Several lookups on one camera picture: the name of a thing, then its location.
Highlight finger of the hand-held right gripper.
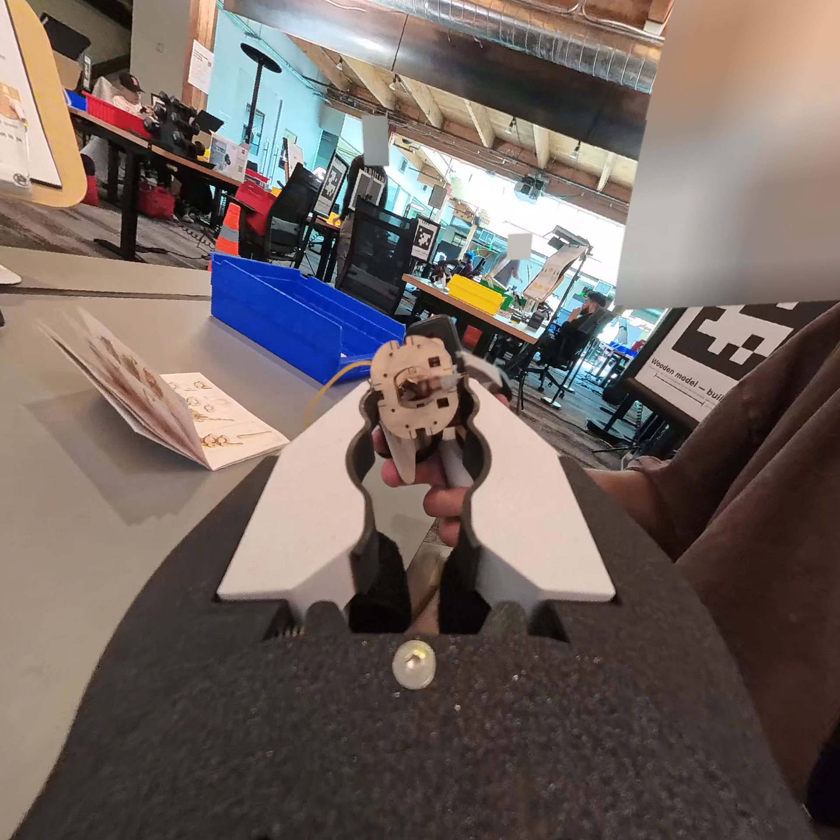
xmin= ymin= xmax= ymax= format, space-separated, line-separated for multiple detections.
xmin=454 ymin=350 xmax=511 ymax=403

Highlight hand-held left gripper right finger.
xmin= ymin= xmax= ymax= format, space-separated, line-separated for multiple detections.
xmin=459 ymin=379 xmax=618 ymax=608

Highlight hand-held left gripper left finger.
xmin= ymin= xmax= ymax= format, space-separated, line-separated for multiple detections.
xmin=215 ymin=381 xmax=382 ymax=624

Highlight wooden model assembly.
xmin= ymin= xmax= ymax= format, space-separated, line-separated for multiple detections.
xmin=367 ymin=336 xmax=472 ymax=484

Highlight yellow rubber band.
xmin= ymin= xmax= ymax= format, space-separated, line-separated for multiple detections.
xmin=304 ymin=361 xmax=376 ymax=429

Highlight person's right forearm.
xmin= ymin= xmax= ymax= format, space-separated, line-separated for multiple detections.
xmin=583 ymin=456 xmax=680 ymax=562

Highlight person's right hand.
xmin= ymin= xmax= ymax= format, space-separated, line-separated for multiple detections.
xmin=371 ymin=425 xmax=475 ymax=549

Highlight wooden top desk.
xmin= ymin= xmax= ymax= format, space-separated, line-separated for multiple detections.
xmin=402 ymin=272 xmax=565 ymax=349

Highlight yellow plastic bin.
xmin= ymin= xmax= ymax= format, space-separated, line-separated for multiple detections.
xmin=446 ymin=274 xmax=508 ymax=316

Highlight black mesh chair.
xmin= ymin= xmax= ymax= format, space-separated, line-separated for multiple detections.
xmin=336 ymin=197 xmax=421 ymax=320

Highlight wooden display board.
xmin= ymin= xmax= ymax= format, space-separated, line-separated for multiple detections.
xmin=521 ymin=226 xmax=595 ymax=309

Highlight blue plastic bin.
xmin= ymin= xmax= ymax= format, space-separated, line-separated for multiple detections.
xmin=210 ymin=252 xmax=408 ymax=386

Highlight black red chair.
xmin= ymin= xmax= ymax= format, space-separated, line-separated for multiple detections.
xmin=239 ymin=163 xmax=324 ymax=263

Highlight instruction booklet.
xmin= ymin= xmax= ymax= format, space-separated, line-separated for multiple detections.
xmin=38 ymin=306 xmax=291 ymax=471

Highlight orange traffic cone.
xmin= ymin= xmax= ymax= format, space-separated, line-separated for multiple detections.
xmin=211 ymin=201 xmax=245 ymax=258

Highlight black framed tag sign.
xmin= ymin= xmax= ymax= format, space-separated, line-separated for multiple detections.
xmin=622 ymin=301 xmax=824 ymax=427

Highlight black framed long desk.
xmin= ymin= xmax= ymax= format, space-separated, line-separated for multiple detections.
xmin=69 ymin=105 xmax=247 ymax=263

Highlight black floor lamp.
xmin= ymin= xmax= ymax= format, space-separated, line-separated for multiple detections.
xmin=238 ymin=42 xmax=283 ymax=148

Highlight red plastic bin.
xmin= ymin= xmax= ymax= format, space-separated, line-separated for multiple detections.
xmin=82 ymin=92 xmax=153 ymax=140

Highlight wooden instruction board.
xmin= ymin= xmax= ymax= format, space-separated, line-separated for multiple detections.
xmin=0 ymin=0 xmax=89 ymax=210

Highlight dark ceiling duct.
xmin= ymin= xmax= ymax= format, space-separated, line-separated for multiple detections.
xmin=420 ymin=0 xmax=665 ymax=93

